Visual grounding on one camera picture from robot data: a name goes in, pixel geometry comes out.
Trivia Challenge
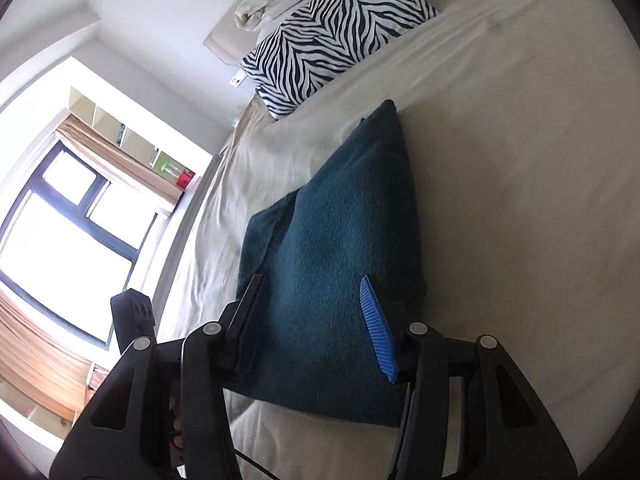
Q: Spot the zebra print pillow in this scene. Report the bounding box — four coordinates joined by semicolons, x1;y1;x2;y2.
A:
241;0;438;121

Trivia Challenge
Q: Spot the teal knit sweater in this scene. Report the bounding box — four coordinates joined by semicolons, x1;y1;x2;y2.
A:
236;100;426;428

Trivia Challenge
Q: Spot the white cubby shelf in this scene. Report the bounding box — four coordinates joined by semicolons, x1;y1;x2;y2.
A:
67;86;201;191

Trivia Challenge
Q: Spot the black framed window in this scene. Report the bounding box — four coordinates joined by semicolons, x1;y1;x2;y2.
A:
0;140;160;351

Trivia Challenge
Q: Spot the bed with beige sheet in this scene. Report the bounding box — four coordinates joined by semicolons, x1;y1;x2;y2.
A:
152;0;640;480

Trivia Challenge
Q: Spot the beige curtain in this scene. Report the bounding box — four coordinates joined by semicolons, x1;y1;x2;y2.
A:
55;115;183;213
0;282;98;413

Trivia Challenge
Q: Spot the beige headboard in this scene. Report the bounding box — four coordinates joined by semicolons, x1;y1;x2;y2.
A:
203;0;266;66

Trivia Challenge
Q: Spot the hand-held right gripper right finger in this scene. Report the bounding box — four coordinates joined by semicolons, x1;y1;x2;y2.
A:
359;275;593;480

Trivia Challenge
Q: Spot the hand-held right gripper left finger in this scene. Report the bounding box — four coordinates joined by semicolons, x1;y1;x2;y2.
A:
49;274;266;480

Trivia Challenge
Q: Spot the black cable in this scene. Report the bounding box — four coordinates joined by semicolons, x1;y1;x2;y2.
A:
231;450;278;480

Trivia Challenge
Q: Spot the person's left hand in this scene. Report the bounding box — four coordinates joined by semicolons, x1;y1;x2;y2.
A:
167;395;186;453

